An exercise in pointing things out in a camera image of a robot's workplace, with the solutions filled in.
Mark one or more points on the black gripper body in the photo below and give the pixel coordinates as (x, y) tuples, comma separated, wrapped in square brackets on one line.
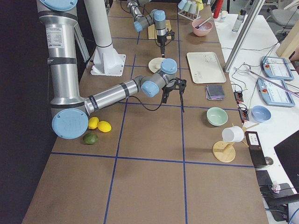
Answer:
[(160, 39), (167, 90)]

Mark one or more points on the cream round plate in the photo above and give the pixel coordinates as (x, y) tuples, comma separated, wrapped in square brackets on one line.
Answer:
[(155, 64)]

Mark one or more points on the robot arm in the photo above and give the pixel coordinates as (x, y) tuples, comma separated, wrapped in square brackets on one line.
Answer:
[(69, 110), (155, 17)]

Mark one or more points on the cream bear tray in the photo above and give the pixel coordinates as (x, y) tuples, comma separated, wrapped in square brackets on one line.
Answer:
[(205, 68)]

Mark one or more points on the bamboo cutting board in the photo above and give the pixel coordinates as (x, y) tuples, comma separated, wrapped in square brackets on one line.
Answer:
[(152, 34)]

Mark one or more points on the steel black-tipped muddler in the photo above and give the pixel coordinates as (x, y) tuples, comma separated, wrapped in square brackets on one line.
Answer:
[(202, 23)]

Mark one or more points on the blue cup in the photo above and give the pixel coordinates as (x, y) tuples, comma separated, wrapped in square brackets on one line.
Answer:
[(182, 5)]

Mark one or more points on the pink bowl with ice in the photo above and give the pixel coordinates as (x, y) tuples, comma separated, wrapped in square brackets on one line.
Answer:
[(203, 30)]

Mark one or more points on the grey cup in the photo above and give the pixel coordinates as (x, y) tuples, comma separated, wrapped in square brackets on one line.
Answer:
[(193, 8)]

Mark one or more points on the folded grey cloth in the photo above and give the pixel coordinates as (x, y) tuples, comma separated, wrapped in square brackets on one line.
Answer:
[(214, 92)]

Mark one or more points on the yellow cup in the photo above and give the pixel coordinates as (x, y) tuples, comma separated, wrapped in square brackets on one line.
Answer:
[(199, 4)]

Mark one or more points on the green bowl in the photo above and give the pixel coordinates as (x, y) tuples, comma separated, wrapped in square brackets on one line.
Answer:
[(216, 116)]

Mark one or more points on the paper cup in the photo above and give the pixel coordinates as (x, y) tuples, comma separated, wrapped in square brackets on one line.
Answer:
[(223, 15)]

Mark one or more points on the yellow lemon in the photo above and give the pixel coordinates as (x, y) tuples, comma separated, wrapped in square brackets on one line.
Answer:
[(93, 123), (104, 126)]

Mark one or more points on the red cylinder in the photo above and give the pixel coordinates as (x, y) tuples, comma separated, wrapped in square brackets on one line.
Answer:
[(217, 9)]

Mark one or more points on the white mug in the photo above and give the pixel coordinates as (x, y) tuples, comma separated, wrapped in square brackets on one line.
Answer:
[(233, 134)]

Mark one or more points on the wooden mug tree stand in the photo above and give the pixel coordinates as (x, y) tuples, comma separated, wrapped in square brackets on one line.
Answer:
[(224, 151)]

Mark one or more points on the water bottle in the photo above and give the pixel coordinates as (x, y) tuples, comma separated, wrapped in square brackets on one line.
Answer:
[(239, 20)]

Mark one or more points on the grabber stick tool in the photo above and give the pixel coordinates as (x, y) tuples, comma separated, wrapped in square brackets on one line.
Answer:
[(249, 71)]

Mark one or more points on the green lime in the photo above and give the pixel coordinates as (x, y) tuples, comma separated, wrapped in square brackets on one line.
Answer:
[(90, 138)]

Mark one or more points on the blue bowl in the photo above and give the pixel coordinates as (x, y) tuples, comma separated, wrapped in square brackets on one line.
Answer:
[(260, 114)]

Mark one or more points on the black device box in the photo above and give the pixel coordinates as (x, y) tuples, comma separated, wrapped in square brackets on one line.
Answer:
[(255, 149)]

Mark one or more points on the teach pendant near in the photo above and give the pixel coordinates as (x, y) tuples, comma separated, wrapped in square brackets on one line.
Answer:
[(273, 94)]

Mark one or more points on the teach pendant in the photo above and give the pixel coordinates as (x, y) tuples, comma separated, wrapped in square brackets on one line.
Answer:
[(273, 94), (276, 67)]

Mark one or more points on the teach pendant far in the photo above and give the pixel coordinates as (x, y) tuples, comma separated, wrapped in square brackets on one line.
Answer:
[(276, 67)]

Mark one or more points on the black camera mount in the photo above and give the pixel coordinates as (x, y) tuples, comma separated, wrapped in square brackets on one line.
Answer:
[(170, 35), (179, 84)]

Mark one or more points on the wire cup rack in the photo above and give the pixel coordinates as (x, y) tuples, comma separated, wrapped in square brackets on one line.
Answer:
[(189, 15)]

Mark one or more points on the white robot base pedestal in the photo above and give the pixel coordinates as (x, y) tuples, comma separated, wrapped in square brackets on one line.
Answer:
[(107, 61)]

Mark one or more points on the aluminium frame post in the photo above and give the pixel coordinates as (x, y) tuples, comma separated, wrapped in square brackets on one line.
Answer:
[(256, 7)]

